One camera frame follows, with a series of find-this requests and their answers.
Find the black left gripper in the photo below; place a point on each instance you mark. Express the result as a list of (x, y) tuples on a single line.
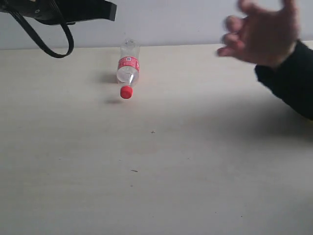
[(47, 11)]

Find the black sleeved forearm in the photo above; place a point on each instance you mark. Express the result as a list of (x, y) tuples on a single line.
[(292, 81)]

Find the clear bottle red label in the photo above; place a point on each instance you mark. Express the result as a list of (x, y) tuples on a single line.
[(128, 68)]

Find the person's open bare hand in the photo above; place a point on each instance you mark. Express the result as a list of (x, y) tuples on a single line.
[(263, 37)]

